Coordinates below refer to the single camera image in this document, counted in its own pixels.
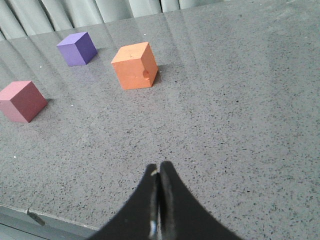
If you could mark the grey-green curtain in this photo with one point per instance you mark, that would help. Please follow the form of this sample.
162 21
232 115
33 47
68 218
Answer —
21 18

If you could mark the orange foam cube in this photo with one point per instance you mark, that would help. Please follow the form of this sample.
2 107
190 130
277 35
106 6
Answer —
135 66

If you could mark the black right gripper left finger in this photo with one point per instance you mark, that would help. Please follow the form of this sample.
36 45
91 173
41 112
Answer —
138 218

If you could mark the purple foam cube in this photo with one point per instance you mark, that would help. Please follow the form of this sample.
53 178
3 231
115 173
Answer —
77 49

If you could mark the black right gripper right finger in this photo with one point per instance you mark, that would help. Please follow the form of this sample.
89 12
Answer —
182 217

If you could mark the pink foam cube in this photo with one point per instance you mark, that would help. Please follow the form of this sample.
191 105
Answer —
21 101

